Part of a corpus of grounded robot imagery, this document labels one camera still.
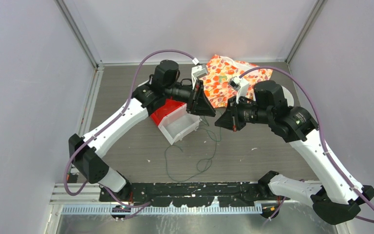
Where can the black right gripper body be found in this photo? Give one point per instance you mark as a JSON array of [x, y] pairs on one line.
[[237, 114]]

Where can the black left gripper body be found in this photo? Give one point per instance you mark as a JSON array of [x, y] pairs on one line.
[[196, 95]]

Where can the white perforated spool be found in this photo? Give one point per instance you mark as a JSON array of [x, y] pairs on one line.
[[289, 97]]

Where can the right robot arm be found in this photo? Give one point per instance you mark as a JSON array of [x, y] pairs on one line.
[[337, 197]]

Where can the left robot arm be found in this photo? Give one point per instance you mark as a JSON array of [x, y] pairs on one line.
[[87, 152]]

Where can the white and red bin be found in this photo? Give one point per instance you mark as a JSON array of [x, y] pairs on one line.
[[174, 122]]

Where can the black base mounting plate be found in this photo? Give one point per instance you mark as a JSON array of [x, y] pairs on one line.
[[196, 194]]

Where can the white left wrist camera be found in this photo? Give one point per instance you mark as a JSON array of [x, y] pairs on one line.
[[197, 72]]

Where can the white slotted cable duct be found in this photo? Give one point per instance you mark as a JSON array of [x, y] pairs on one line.
[[115, 209]]

